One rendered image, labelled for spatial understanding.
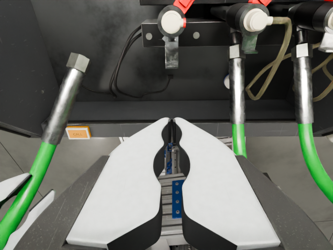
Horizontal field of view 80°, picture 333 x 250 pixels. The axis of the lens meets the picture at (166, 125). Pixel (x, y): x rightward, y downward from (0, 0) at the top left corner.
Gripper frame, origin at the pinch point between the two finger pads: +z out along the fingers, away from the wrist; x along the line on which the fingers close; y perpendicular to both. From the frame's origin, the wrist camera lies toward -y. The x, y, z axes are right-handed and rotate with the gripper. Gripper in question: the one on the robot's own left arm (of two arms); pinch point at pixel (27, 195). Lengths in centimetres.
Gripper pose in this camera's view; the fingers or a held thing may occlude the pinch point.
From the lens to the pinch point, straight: 22.7
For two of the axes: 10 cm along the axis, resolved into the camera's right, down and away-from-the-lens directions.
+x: 8.0, 6.0, 0.9
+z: 5.4, -7.7, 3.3
